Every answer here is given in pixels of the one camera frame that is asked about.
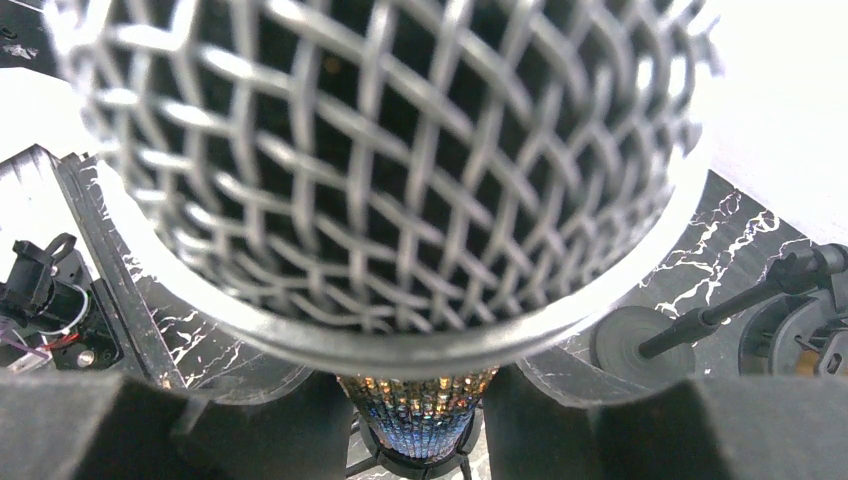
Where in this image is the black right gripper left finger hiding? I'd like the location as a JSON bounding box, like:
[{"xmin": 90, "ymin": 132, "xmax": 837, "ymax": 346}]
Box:
[{"xmin": 1, "ymin": 372, "xmax": 352, "ymax": 479}]

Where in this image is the glitter silver-head microphone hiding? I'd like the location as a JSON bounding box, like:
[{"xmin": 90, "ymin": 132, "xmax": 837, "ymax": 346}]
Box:
[{"xmin": 43, "ymin": 1, "xmax": 717, "ymax": 461}]

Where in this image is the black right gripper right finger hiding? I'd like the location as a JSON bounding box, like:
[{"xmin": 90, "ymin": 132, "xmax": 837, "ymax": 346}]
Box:
[{"xmin": 483, "ymin": 366, "xmax": 847, "ymax": 479}]

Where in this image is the black round-base microphone stand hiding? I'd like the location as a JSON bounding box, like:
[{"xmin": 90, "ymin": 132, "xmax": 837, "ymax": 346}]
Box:
[{"xmin": 590, "ymin": 244, "xmax": 847, "ymax": 387}]

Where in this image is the black tripod microphone stand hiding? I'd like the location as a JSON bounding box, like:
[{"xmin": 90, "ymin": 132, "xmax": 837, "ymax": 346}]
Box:
[{"xmin": 345, "ymin": 404, "xmax": 484, "ymax": 480}]

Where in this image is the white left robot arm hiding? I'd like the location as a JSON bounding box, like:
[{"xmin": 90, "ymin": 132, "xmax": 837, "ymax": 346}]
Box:
[{"xmin": 1, "ymin": 233, "xmax": 124, "ymax": 374}]

